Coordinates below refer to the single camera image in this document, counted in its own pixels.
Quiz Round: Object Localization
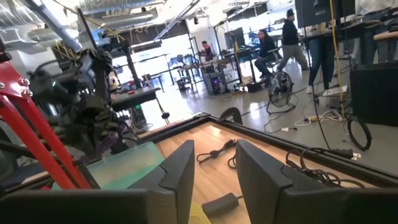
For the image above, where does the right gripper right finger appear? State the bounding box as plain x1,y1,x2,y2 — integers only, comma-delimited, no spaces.
235,139,351,224

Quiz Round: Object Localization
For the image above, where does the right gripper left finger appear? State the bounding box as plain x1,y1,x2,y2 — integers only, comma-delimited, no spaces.
129,139,195,224

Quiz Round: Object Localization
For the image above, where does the black USB cable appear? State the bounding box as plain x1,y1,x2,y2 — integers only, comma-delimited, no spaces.
195,138,238,164
201,154,244,219

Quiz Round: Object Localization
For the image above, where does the yellow translucent tray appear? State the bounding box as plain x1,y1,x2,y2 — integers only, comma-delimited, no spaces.
188,201,212,224

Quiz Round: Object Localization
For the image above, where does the green translucent tray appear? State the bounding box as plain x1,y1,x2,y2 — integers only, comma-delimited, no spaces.
51,141,165,191

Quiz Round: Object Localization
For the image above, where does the black table clamp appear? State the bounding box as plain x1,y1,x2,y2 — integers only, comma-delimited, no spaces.
218,106,244,126

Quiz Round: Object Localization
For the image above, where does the black workbench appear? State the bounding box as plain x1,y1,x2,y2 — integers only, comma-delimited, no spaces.
109,86,162,113

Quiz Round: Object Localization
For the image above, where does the black floor fan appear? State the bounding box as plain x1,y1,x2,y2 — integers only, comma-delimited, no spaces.
266,70,299,115

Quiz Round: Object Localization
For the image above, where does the computer tower with lights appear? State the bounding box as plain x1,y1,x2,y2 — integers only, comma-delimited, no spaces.
203,72,231,96

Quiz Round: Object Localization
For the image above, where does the person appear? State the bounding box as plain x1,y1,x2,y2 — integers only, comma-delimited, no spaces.
305,34,336,95
275,8,311,72
201,40,216,62
254,29,279,80

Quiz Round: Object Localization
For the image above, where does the black cabinet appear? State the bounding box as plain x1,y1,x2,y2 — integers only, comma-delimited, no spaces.
349,61,398,128

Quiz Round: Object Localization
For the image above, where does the red desk lamp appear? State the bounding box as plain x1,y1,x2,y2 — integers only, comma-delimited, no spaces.
0,51,91,190

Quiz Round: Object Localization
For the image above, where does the black monitor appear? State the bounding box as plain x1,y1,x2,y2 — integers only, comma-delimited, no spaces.
294,0,356,29

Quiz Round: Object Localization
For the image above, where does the white adapter with black cable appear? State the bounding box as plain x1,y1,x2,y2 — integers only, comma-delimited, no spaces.
263,102,299,134

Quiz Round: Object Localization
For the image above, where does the black power cord with plug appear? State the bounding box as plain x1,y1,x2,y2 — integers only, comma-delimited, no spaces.
284,146,367,189

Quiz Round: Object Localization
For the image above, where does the long black floor cable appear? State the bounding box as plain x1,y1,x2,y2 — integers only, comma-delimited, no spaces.
302,27,331,149

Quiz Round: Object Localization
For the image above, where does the white power strip with cables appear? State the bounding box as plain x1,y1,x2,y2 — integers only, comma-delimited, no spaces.
294,108,344,127

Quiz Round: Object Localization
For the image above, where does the black coiled floor cable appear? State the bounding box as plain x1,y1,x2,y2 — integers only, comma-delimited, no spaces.
346,114,373,152

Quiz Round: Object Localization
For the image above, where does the yellow hanging extension cord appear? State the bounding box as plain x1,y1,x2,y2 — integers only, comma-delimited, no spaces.
328,0,346,119

